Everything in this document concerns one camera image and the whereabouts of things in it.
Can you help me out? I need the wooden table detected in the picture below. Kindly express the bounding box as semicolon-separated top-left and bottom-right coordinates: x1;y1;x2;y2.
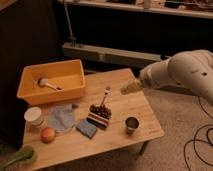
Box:
20;69;164;171

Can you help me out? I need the grey metal shelf beam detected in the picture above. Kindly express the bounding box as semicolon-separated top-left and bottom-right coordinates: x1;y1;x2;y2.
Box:
62;42;166;68

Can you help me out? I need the dark metal cup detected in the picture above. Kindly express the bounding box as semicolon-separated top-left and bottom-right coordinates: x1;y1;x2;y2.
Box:
125;117;139;135

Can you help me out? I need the red apple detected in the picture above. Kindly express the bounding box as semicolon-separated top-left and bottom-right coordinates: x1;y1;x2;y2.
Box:
40;127;56;143

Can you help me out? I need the bunch of dark grapes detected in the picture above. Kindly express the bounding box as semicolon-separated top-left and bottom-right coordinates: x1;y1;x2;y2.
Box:
89;104;112;119

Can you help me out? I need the yellow plastic tray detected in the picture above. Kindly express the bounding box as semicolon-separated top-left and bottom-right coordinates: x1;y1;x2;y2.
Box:
17;59;86;105

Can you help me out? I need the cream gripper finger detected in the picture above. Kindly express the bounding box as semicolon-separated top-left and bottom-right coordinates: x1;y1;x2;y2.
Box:
120;80;142;95

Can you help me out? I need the green pear toy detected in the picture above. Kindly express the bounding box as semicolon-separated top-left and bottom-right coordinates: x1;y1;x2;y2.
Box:
0;145;36;171

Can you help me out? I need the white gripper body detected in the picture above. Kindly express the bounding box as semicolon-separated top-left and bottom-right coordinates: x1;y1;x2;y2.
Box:
139;68;156;88

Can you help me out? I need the light blue cloth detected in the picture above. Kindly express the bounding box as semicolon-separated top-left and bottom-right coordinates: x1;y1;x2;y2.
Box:
48;104;75;133

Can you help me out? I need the small wooden fork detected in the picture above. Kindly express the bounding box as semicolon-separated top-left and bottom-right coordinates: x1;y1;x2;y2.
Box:
100;86;111;106

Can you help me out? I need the blue sponge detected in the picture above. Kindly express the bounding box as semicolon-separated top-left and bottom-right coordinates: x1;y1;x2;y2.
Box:
76;119;97;139

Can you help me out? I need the black cable on floor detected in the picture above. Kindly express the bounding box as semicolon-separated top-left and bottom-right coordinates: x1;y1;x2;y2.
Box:
183;96;213;168

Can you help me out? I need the white paper cup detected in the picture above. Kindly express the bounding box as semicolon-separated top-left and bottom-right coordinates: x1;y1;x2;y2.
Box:
24;107;44;126

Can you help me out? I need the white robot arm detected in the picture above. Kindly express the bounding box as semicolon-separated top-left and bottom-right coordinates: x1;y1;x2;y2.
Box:
120;50;213;105

